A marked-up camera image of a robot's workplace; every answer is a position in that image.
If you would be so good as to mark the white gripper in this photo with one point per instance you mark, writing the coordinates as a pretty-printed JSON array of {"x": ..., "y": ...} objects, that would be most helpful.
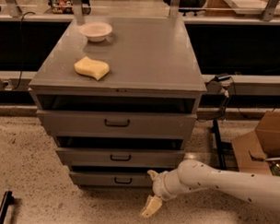
[{"x": 159, "y": 185}]

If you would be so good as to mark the grey bottom drawer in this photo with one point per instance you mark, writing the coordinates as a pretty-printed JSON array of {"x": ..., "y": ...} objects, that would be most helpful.
[{"x": 111, "y": 179}]

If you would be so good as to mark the grey drawer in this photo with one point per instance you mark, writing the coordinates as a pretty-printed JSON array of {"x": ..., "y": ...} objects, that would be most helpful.
[
  {"x": 97, "y": 157},
  {"x": 111, "y": 179},
  {"x": 117, "y": 124}
]

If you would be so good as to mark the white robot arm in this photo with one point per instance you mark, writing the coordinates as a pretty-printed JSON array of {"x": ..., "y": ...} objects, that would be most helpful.
[{"x": 193, "y": 176}]

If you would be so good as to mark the grey middle drawer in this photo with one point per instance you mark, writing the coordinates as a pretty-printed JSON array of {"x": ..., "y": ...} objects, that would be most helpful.
[{"x": 97, "y": 157}]

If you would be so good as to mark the grey drawer cabinet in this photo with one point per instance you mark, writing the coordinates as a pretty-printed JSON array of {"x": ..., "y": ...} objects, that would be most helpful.
[{"x": 153, "y": 69}]

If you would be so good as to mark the grey top drawer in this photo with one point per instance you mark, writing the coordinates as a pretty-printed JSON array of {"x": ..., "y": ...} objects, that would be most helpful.
[{"x": 117, "y": 124}]

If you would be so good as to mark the black stand with clamp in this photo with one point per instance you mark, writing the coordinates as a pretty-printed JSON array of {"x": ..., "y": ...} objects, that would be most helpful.
[{"x": 223, "y": 81}]

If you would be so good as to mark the cardboard box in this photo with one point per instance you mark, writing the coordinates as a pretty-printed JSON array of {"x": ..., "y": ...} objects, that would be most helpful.
[{"x": 262, "y": 142}]

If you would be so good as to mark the yellow sponge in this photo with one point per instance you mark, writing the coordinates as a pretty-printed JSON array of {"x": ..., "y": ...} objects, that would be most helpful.
[{"x": 92, "y": 68}]

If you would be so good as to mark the black bar on floor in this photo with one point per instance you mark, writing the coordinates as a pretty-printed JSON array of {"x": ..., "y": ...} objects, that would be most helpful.
[{"x": 8, "y": 200}]

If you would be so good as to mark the white bowl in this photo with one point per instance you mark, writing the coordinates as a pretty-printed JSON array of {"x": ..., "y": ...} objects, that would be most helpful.
[{"x": 96, "y": 31}]

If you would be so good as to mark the colourful items rack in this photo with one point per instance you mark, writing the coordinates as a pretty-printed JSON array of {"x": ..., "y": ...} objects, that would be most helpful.
[{"x": 62, "y": 6}]

